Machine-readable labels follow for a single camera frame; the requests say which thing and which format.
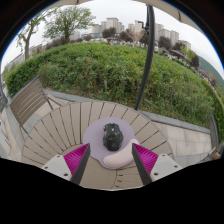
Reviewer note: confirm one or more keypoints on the lilac mouse pad with wrist rest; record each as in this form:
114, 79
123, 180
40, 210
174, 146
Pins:
95, 136

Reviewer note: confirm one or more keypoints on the beige parasol canopy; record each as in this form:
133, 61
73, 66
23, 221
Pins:
173, 10

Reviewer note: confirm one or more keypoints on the broad leafy green tree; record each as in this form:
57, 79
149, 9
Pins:
68, 20

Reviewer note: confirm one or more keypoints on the sparse thin-trunked tree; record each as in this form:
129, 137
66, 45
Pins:
26, 43

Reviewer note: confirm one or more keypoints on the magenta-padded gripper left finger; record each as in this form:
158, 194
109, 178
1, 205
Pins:
76, 160

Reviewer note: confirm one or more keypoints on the dark curved parasol pole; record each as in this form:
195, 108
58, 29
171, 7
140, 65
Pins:
146, 63

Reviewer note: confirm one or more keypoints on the group of high-rise buildings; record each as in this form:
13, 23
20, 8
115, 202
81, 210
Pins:
163, 33

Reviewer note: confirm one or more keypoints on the black computer mouse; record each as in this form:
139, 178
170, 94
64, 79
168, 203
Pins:
112, 137

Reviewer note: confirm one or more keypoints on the green hedge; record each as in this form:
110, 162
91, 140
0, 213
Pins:
110, 70

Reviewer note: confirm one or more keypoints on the slatted wooden chair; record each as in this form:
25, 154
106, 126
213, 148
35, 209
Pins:
28, 100

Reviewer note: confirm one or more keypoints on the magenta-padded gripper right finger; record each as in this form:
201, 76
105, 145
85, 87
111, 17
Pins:
147, 160

